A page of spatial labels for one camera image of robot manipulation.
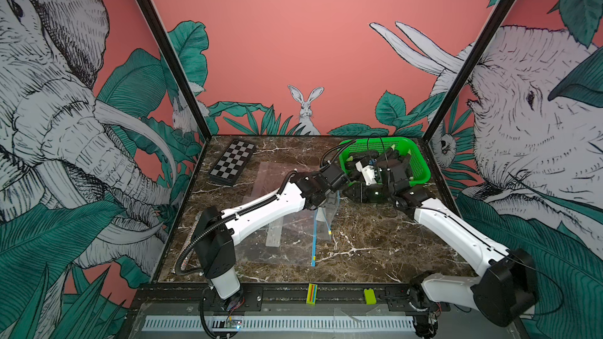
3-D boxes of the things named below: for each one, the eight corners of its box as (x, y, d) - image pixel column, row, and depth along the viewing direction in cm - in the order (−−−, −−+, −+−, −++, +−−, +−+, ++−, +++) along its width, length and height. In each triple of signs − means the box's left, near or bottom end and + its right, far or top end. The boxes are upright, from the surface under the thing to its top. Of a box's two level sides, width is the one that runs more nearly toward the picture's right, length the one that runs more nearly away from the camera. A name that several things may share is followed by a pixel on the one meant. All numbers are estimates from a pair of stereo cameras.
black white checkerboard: (210, 179, 106) (207, 174, 103) (235, 144, 120) (233, 138, 117) (233, 186, 104) (231, 181, 100) (256, 149, 118) (254, 144, 115)
